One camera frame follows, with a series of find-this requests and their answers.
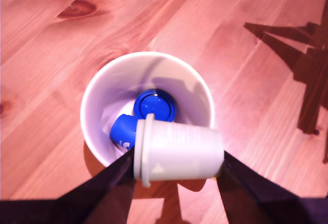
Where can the white coffee cup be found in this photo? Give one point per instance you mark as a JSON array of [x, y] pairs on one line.
[[110, 90]]

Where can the white coffee capsule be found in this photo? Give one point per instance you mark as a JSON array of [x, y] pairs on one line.
[[179, 152]]

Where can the blue coffee capsule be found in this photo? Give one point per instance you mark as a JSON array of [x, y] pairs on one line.
[[153, 104], [123, 131]]

